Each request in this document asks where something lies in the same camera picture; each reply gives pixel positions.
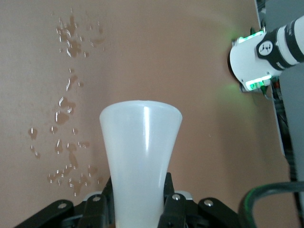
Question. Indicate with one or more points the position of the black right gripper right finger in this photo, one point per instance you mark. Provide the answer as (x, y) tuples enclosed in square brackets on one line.
[(180, 213)]

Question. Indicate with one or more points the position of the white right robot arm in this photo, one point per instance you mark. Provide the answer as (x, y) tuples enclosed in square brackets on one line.
[(244, 59)]

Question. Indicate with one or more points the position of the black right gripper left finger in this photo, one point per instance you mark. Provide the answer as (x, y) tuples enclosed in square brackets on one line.
[(90, 213)]

